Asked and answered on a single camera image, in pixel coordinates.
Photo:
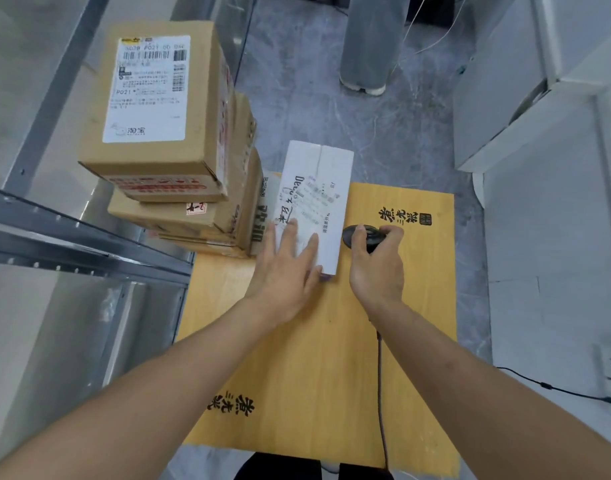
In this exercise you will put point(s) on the person's right hand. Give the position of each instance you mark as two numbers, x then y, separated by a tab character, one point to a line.
378	282

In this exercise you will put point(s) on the person's left hand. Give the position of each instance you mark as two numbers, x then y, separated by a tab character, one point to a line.
278	279

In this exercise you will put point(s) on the person's left middle finger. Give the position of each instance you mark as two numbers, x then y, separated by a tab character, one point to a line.
290	237

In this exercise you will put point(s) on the person's right thumb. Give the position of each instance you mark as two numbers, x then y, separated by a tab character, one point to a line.
358	240

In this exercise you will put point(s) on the person's left thumb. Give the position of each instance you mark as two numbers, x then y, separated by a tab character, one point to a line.
315	278

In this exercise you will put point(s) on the black barcode scanner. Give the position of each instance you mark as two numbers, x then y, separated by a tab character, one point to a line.
371	238

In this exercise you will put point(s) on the white parcel box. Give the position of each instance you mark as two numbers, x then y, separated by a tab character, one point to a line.
318	194

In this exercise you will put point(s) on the person's left forearm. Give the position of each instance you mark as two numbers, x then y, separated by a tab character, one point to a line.
135	399

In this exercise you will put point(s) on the person's right forearm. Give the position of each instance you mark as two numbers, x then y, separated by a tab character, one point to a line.
475	399

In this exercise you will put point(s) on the cardboard box with black print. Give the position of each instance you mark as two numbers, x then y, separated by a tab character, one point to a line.
265	214

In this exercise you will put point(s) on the flat brown cardboard box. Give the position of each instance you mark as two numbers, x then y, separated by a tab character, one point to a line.
248	204

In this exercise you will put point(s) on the cardboard box with red stamp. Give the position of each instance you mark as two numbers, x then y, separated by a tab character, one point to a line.
225	214

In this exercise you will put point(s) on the cardboard box with white label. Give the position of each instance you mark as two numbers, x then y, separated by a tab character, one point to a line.
155	94

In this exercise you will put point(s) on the white cabinet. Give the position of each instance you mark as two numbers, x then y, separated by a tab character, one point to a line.
510	94

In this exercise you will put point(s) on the grey metal shelf rack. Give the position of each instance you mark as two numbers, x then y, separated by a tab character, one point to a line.
60	234

